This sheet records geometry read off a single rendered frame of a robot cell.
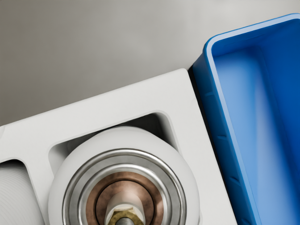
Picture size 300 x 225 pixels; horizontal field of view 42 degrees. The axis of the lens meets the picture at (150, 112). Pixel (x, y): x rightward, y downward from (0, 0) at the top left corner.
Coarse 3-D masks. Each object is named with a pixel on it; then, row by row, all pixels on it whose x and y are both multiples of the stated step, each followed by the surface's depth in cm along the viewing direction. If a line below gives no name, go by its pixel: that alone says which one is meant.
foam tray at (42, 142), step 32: (96, 96) 31; (128, 96) 31; (160, 96) 31; (192, 96) 31; (0, 128) 31; (32, 128) 31; (64, 128) 31; (96, 128) 31; (160, 128) 42; (192, 128) 31; (0, 160) 30; (32, 160) 31; (192, 160) 31; (224, 192) 32; (224, 224) 31
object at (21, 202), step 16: (0, 176) 31; (16, 176) 33; (0, 192) 28; (16, 192) 29; (32, 192) 32; (0, 208) 25; (16, 208) 27; (32, 208) 30; (0, 224) 24; (16, 224) 26; (32, 224) 28
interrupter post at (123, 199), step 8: (120, 192) 24; (128, 192) 24; (112, 200) 23; (120, 200) 21; (128, 200) 21; (136, 200) 22; (112, 208) 21; (136, 208) 21; (144, 216) 21; (104, 224) 21; (144, 224) 21
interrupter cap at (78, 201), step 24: (96, 168) 24; (120, 168) 24; (144, 168) 24; (168, 168) 24; (72, 192) 23; (96, 192) 24; (144, 192) 24; (168, 192) 24; (72, 216) 23; (96, 216) 24; (168, 216) 24
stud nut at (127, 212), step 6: (114, 210) 20; (120, 210) 20; (126, 210) 20; (132, 210) 20; (114, 216) 20; (120, 216) 20; (126, 216) 20; (132, 216) 20; (138, 216) 20; (108, 222) 20; (114, 222) 20; (138, 222) 20
